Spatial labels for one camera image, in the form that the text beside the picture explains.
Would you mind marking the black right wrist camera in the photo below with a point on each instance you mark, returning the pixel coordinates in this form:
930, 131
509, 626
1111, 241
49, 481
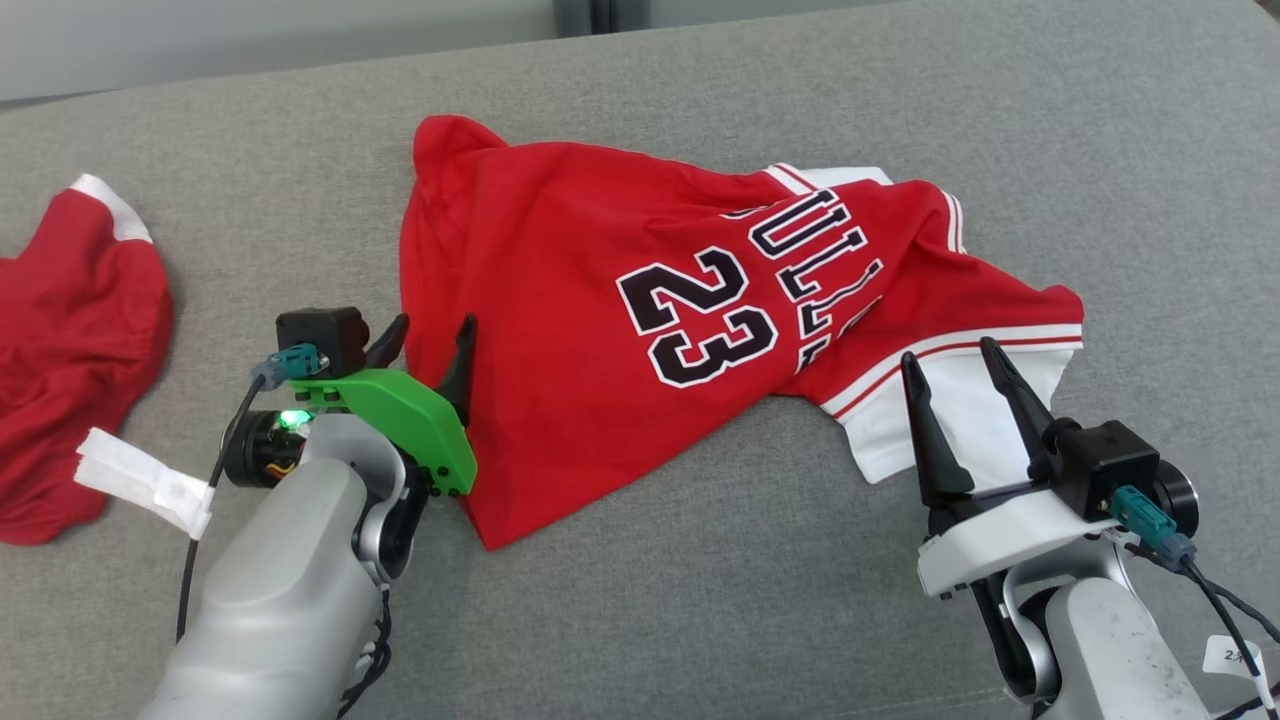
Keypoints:
1105, 460

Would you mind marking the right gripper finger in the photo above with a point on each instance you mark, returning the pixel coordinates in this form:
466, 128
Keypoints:
938, 450
1020, 410

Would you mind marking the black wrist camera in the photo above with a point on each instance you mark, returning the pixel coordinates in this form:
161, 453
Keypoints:
1105, 460
320, 335

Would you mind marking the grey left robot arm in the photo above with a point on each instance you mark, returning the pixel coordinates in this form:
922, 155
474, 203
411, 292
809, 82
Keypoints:
280, 580

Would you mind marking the teal right camera connector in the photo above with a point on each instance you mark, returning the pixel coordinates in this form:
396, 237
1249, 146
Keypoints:
1150, 525

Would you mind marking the teal left camera connector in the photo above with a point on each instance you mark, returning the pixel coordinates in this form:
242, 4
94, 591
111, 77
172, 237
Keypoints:
290, 362

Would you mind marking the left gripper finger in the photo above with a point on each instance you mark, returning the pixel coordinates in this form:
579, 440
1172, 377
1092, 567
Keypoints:
388, 345
462, 370

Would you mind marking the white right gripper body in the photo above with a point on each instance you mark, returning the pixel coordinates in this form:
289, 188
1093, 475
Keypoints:
1000, 540

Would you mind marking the small white numbered label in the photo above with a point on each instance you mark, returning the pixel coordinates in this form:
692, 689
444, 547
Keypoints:
1233, 657

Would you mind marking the red Bulls 23 jersey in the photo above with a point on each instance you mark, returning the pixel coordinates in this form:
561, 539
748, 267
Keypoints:
560, 300

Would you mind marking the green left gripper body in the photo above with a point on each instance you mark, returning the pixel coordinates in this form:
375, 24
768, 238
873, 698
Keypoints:
410, 410

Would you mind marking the teal camera connector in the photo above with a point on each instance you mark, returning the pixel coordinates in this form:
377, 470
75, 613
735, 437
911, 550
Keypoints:
290, 362
1150, 525

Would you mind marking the plain red garment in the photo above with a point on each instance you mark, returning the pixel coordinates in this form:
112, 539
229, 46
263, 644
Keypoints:
70, 350

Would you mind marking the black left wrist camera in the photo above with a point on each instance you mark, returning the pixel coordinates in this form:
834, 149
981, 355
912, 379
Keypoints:
320, 335

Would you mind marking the grey partition post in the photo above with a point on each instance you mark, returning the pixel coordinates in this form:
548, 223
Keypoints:
575, 15
625, 12

